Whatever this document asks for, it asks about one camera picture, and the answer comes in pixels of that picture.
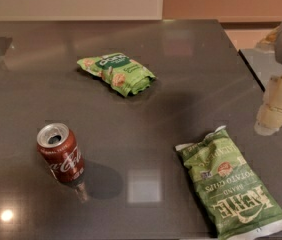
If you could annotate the small green snack bag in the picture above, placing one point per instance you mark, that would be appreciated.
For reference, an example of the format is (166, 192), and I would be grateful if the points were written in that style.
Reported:
(123, 74)

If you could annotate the red coca-cola can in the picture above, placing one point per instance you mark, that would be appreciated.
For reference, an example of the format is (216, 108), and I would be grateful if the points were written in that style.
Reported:
(57, 144)

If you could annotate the green jalapeno kettle chip bag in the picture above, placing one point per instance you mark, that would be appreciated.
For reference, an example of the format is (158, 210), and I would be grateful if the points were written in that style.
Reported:
(236, 200)

